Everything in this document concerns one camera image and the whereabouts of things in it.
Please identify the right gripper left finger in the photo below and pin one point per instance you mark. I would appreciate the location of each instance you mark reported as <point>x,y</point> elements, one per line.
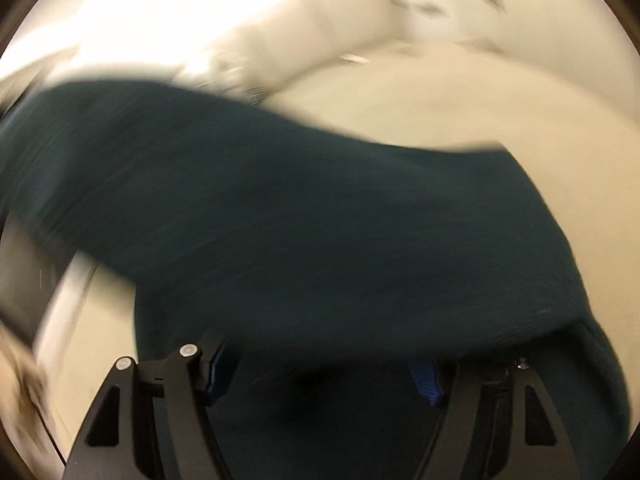
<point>149,420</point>

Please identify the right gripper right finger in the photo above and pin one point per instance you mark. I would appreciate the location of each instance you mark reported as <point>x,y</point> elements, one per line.
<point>496,420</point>

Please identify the dark green knit sweater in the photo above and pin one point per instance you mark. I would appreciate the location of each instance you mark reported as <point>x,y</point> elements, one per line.
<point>350,275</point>

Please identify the beige bed mattress sheet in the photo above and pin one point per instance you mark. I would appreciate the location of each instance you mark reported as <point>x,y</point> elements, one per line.
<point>582,154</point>

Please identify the white rolled duvet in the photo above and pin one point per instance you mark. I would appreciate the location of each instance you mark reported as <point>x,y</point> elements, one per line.
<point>293,40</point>

